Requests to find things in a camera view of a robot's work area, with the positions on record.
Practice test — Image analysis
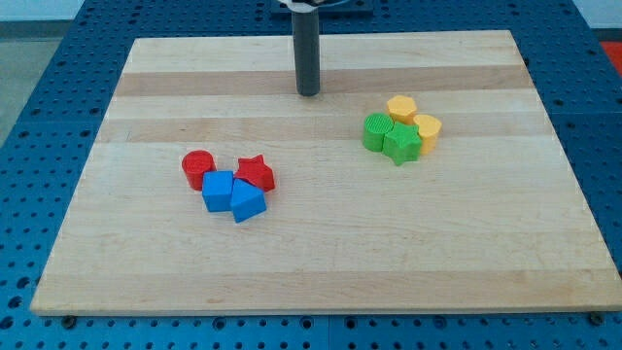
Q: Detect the green star block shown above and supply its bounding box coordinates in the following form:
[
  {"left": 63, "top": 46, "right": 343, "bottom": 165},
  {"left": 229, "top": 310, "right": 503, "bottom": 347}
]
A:
[{"left": 382, "top": 122, "right": 423, "bottom": 165}]

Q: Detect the yellow hexagon block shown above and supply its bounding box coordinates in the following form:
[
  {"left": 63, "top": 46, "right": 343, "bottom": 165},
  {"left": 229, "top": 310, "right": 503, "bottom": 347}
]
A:
[{"left": 386, "top": 95, "right": 418, "bottom": 124}]

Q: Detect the green cylinder block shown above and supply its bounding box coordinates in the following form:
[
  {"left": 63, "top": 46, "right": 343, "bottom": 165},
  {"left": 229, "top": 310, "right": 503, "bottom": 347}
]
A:
[{"left": 363, "top": 113, "right": 394, "bottom": 152}]

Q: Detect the blue cube block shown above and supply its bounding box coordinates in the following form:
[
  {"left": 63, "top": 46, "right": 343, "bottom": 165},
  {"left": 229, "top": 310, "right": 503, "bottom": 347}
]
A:
[{"left": 202, "top": 170, "right": 233, "bottom": 212}]

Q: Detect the red cylinder block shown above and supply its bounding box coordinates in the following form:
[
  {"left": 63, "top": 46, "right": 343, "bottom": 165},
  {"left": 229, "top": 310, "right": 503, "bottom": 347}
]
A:
[{"left": 181, "top": 150, "right": 217, "bottom": 191}]

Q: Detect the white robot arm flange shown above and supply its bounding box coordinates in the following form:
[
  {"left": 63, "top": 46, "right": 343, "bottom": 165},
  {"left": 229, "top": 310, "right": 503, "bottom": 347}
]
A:
[{"left": 278, "top": 0, "right": 339, "bottom": 14}]

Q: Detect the yellow cylinder block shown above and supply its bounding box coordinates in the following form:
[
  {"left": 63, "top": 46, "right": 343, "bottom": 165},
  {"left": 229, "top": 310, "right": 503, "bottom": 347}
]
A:
[{"left": 413, "top": 114, "right": 442, "bottom": 155}]

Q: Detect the red star block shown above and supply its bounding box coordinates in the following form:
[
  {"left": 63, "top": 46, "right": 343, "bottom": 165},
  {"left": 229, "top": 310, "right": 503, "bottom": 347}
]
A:
[{"left": 234, "top": 155, "right": 276, "bottom": 192}]

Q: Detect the blue triangle block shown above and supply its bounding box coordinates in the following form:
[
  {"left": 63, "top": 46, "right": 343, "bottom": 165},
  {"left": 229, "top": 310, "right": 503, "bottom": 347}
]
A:
[{"left": 230, "top": 179, "right": 266, "bottom": 223}]

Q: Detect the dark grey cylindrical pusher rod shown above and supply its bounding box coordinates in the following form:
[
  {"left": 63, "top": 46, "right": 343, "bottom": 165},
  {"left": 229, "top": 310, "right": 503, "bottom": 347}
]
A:
[{"left": 292, "top": 10, "right": 321, "bottom": 96}]

